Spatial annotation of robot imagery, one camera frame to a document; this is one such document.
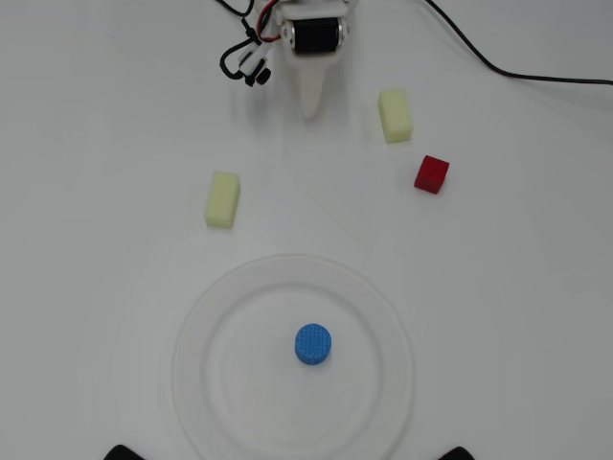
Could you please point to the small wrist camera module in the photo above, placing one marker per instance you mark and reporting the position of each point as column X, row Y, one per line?
column 256, row 72

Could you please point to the red cube block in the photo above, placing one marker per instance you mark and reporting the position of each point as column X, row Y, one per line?
column 431, row 175

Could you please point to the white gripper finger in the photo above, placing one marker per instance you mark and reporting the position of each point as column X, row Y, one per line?
column 311, row 86

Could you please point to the blue ribbed cylinder block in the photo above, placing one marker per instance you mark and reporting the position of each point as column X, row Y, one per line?
column 312, row 344

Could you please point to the white round plate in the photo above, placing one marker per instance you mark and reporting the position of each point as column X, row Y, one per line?
column 239, row 359

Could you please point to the black rounded stand foot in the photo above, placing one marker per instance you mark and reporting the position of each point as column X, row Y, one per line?
column 122, row 454
column 460, row 454

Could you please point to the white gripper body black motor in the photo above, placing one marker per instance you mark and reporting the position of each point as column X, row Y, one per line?
column 313, row 37

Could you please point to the pale yellow rectangular block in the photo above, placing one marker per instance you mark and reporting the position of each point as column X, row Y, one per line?
column 222, row 199
column 395, row 115

